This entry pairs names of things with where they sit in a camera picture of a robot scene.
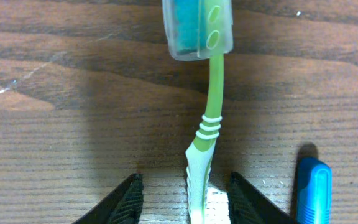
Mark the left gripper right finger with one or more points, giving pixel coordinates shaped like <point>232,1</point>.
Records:
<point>247,205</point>

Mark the blue disposable razor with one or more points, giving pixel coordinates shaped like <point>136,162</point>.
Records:
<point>314,192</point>

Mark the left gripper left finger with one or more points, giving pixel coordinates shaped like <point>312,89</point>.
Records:
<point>123,205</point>

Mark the green white toothbrush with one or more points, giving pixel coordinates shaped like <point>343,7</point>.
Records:
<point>201,30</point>

